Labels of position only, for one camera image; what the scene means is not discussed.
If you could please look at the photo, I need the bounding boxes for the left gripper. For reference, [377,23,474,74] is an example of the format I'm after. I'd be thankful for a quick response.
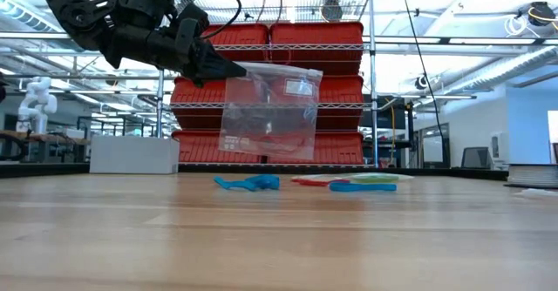
[102,2,248,88]

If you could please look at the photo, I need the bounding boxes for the red rubber band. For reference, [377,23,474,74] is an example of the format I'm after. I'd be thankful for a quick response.
[300,177,350,186]
[291,177,332,186]
[313,177,350,186]

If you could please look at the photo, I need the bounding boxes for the blue rubber band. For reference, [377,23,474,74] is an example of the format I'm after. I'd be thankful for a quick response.
[246,173,281,191]
[329,181,398,193]
[213,175,262,192]

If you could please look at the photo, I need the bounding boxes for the red plastic storage bin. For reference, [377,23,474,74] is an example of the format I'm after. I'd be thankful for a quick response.
[316,74,365,130]
[169,75,228,130]
[202,22,270,77]
[266,130,365,166]
[171,129,263,166]
[269,21,365,77]

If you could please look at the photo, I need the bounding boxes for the white cardboard box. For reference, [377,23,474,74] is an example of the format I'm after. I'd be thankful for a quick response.
[88,134,181,175]

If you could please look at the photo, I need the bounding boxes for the wooden workbench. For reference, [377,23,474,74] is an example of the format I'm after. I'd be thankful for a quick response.
[0,128,92,165]

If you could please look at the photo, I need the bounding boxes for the black framed display screen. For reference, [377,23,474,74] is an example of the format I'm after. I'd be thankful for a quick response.
[420,123,451,169]

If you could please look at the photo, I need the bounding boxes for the round white black spool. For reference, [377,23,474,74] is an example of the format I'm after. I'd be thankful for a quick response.
[505,163,558,191]

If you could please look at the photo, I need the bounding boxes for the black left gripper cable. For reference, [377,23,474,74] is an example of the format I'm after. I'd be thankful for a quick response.
[163,0,243,39]

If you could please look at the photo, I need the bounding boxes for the chrome wire shelf rack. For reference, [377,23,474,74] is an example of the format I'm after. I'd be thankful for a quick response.
[155,0,379,169]

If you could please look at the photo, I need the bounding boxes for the black hanging cable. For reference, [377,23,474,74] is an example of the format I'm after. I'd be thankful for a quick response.
[398,0,451,166]

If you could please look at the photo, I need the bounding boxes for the black metal table frame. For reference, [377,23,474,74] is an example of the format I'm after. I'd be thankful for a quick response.
[0,162,510,182]

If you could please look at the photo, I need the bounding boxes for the silver ventilation duct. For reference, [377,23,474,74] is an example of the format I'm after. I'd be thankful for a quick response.
[0,0,91,53]
[435,45,558,97]

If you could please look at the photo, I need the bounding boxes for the black ceiling cable reel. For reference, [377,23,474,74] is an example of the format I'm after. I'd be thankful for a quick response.
[526,1,558,29]

